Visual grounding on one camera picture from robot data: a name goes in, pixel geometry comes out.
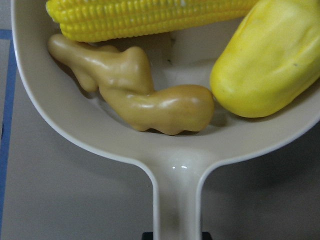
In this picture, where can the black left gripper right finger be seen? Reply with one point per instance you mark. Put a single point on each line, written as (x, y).
(206, 236)

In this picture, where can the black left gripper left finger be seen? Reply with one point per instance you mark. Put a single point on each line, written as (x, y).
(147, 236)

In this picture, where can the tan toy ginger root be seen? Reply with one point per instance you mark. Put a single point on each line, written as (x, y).
(124, 80)

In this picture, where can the yellow toy potato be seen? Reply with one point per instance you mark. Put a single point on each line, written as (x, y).
(273, 57)

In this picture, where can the yellow toy corn cob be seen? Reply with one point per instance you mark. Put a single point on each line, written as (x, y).
(93, 21)

